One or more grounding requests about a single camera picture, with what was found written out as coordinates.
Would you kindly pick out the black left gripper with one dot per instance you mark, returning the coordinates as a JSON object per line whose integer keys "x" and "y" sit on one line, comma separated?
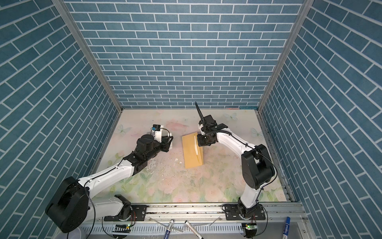
{"x": 164, "y": 142}

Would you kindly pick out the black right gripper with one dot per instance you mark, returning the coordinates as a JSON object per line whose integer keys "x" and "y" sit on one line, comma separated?
{"x": 201, "y": 142}

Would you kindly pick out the brown kraft envelope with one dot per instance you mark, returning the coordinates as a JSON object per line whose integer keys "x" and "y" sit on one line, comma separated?
{"x": 191, "y": 159}

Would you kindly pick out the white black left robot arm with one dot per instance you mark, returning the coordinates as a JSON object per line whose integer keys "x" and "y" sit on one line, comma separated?
{"x": 72, "y": 203}

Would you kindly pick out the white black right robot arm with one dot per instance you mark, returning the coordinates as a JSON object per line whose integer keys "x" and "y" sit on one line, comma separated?
{"x": 258, "y": 171}

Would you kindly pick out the black marker pen middle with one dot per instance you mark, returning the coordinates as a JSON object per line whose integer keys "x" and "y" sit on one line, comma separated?
{"x": 187, "y": 223}

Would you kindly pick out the blue marker pen left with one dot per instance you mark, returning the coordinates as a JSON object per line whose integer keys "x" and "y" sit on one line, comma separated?
{"x": 168, "y": 230}

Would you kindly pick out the blue marker pen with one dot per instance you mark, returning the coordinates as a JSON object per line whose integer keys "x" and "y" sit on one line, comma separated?
{"x": 168, "y": 230}
{"x": 286, "y": 228}

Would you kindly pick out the right circuit board green led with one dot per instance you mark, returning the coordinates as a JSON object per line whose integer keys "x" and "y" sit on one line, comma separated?
{"x": 249, "y": 230}

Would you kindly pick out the circuit board green led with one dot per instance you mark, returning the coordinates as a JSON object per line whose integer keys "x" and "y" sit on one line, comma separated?
{"x": 249, "y": 230}
{"x": 120, "y": 231}

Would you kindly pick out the left circuit board green led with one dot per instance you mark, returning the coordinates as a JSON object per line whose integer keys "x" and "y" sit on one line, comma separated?
{"x": 120, "y": 231}

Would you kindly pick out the blue marker pen right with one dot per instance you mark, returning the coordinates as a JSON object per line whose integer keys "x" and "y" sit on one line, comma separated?
{"x": 286, "y": 228}

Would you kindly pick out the white cup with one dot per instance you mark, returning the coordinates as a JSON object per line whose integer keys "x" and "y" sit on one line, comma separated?
{"x": 75, "y": 234}

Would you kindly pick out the metal corner post right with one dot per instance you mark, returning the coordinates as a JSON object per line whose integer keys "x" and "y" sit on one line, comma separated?
{"x": 302, "y": 14}

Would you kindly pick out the metal corner post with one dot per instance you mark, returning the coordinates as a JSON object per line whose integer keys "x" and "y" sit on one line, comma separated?
{"x": 80, "y": 40}
{"x": 302, "y": 14}

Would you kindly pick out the metal corner post left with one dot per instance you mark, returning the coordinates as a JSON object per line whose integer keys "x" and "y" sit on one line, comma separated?
{"x": 80, "y": 40}

